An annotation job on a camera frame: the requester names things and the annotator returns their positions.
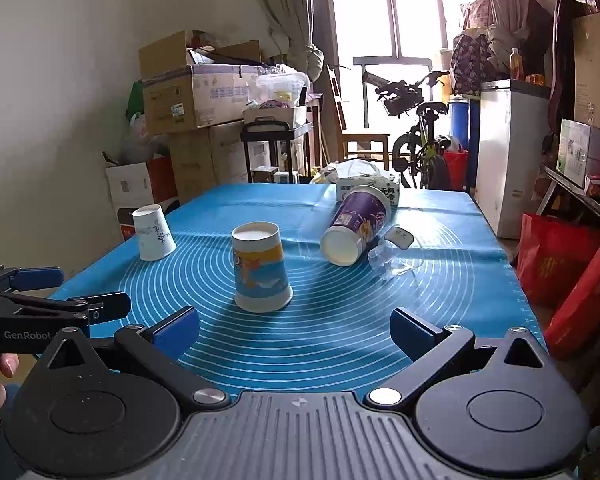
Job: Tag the white and red box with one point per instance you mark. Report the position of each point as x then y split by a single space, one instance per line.
130 190

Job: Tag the open brown cardboard box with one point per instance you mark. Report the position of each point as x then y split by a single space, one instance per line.
166 50

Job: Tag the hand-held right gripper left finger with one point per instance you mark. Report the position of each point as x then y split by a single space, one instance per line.
176 333

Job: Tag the blue and yellow paper cup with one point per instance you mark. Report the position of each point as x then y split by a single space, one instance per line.
261 270

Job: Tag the floral fabric bundle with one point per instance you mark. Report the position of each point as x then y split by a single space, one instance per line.
472 62

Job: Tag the white chest freezer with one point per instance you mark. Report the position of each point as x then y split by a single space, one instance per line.
505 160

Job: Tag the tall brown cardboard box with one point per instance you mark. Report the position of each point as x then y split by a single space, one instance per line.
597 70

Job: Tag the clear plastic storage container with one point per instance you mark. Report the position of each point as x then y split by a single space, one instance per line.
282 86

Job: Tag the plain brown cardboard carton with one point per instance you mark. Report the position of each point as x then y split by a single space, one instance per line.
205 160

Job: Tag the blue silicone baking mat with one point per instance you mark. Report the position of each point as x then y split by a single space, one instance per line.
340 310

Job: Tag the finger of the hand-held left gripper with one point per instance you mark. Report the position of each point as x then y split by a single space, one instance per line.
41 279
105 305

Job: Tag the metal folding table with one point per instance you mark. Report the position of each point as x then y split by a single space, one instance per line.
580 195

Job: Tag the beige curtain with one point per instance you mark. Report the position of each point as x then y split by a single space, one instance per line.
290 15

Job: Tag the green and white box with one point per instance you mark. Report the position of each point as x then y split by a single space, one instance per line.
577 152

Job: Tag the black bicycle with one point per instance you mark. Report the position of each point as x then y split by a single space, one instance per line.
420 140

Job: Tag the red bucket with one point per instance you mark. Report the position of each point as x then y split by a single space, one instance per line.
456 166

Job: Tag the red paper gift bag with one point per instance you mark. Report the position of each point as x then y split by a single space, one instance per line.
550 260
587 305

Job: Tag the white plastic bag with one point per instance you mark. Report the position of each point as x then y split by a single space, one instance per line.
142 137

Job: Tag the white tissue box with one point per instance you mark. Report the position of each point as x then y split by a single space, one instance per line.
365 175

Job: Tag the black utility cart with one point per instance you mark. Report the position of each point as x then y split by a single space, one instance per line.
275 132

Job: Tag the blue water barrel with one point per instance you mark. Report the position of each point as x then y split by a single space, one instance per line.
461 122

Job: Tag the clear plastic cup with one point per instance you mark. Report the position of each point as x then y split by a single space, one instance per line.
394 262

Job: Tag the orange drink bottle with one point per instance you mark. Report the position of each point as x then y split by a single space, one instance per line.
516 65

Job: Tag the white paper cup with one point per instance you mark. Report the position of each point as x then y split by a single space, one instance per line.
154 234

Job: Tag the wooden chair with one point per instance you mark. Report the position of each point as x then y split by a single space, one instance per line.
365 141

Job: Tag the purple paper cup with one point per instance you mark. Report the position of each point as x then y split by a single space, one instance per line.
361 219

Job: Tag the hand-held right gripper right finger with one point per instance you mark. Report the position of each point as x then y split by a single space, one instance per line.
408 332

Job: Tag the large printed cardboard carton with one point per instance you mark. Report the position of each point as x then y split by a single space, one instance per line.
190 100

